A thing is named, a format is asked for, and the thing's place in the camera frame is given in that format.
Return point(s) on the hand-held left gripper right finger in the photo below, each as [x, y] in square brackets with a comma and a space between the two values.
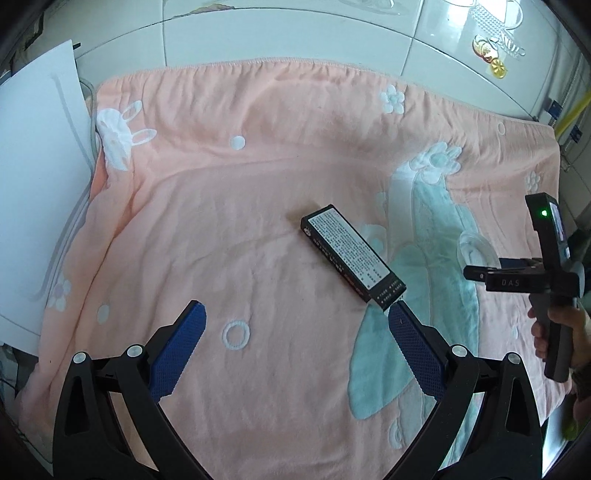
[415, 355]

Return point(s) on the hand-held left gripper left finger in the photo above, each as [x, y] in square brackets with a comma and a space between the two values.
[178, 355]

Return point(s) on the white microwave oven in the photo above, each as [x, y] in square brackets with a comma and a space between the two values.
[37, 184]

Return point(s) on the black cardboard box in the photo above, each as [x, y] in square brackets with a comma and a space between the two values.
[351, 254]

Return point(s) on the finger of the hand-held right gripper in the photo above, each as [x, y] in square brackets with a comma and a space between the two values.
[475, 273]

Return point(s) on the pink flower print blanket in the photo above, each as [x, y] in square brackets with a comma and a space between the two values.
[231, 230]

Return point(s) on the white plastic lid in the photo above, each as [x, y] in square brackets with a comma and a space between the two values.
[473, 247]

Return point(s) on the person's right hand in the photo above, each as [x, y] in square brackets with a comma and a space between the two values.
[572, 323]

